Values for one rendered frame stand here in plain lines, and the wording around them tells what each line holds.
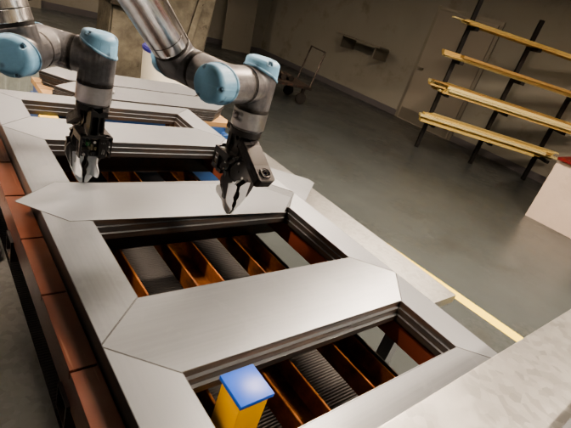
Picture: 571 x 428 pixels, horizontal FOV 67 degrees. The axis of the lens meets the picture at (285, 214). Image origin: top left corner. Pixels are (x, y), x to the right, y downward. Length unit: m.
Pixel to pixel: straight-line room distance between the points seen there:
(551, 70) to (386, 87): 3.11
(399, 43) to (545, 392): 9.36
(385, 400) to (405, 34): 9.26
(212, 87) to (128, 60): 4.68
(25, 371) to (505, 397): 0.78
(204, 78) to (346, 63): 9.76
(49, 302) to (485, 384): 0.68
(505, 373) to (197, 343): 0.45
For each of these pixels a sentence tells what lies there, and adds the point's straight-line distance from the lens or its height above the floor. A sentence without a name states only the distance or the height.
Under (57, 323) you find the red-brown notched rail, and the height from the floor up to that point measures 0.83.
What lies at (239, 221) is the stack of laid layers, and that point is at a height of 0.83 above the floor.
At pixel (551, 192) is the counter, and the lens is 5.90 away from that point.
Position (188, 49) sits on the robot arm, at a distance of 0.92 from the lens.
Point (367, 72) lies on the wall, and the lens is 10.17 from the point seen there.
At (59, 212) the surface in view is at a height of 0.86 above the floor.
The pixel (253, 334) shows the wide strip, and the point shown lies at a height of 0.86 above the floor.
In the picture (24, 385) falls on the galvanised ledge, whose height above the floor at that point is 0.68.
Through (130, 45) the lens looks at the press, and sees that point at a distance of 5.47.
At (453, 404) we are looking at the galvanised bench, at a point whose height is 1.05.
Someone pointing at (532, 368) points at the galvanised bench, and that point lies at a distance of 0.71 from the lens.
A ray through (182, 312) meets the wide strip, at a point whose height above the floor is 0.86.
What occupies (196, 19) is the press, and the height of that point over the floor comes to 0.93.
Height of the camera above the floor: 1.38
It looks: 25 degrees down
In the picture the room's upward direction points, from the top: 18 degrees clockwise
